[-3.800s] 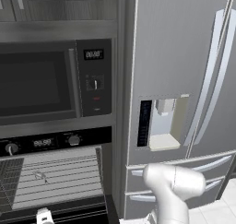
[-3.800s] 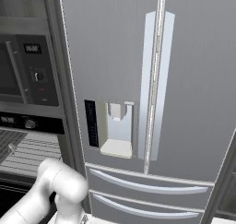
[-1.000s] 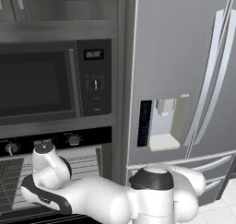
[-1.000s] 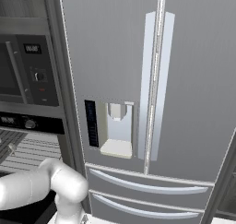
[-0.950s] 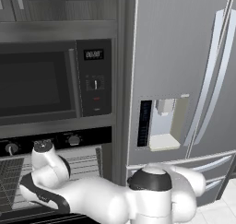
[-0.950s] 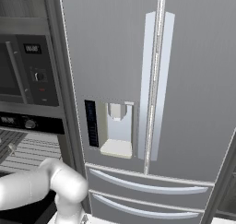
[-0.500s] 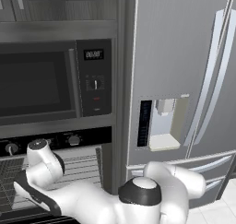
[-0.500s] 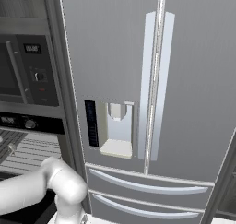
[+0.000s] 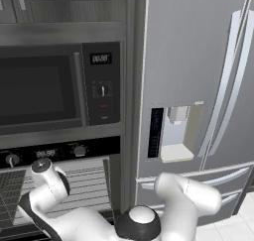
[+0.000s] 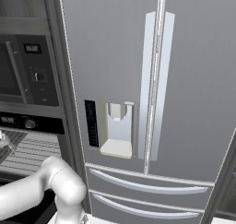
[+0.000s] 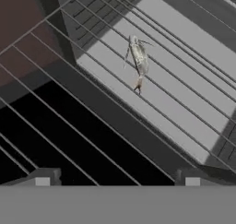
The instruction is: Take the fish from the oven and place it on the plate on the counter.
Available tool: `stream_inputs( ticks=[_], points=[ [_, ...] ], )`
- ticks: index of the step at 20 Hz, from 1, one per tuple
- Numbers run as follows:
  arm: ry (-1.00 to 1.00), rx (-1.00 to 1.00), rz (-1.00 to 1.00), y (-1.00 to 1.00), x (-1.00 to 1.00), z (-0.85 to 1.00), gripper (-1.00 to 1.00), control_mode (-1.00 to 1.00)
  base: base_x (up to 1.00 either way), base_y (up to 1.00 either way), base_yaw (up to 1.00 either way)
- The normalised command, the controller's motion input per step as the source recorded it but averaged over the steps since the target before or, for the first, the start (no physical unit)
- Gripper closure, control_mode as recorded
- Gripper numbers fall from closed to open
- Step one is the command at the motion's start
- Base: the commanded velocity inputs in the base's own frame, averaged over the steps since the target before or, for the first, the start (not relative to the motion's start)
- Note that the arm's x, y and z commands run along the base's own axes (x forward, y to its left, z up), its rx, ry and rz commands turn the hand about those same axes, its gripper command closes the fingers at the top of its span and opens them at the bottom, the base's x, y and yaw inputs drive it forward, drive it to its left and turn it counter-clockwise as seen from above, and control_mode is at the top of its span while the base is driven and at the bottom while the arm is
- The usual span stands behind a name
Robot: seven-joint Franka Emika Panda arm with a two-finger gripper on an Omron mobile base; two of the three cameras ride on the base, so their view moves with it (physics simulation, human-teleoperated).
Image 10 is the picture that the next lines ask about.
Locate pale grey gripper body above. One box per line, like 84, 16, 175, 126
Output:
0, 140, 17, 165

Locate plain silver fridge door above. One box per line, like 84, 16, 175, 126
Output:
147, 0, 236, 186

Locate pale fridge door handle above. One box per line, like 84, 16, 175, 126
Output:
149, 11, 176, 162
136, 11, 157, 160

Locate metal oven rack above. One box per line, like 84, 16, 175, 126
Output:
0, 130, 63, 177

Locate grey tall cabinet frame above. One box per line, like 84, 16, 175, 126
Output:
0, 0, 92, 215

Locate silver oven knob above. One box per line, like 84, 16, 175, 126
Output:
24, 118, 37, 130

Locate grey side panel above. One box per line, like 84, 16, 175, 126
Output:
200, 135, 236, 224

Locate grey cupboard door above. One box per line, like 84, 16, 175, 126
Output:
0, 0, 48, 19

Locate black built-in oven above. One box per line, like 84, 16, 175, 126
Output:
0, 110, 67, 224

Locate fridge water dispenser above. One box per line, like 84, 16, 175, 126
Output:
84, 99, 138, 159

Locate black microwave knob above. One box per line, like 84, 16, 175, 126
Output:
33, 69, 48, 83

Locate silver fridge door with dispenser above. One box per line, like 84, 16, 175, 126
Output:
58, 0, 163, 175

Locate grey microwave door handle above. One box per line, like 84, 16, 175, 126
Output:
5, 41, 32, 105

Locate black built-in microwave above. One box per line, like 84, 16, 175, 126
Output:
0, 33, 60, 108

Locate curved pale drawer handle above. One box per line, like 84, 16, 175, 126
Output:
88, 168, 209, 195
92, 193, 201, 220

